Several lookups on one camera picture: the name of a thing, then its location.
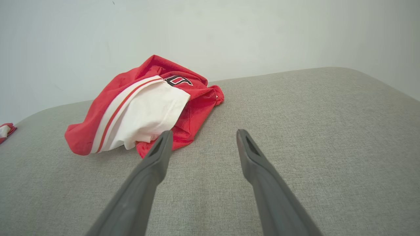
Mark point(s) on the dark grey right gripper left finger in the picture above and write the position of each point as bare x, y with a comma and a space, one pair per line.
144, 183

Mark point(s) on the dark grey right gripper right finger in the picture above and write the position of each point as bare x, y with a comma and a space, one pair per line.
269, 190

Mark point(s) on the red and white sports jersey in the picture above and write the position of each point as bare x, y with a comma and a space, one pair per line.
197, 98

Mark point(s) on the red shorts with white stripe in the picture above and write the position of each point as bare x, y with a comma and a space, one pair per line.
4, 131

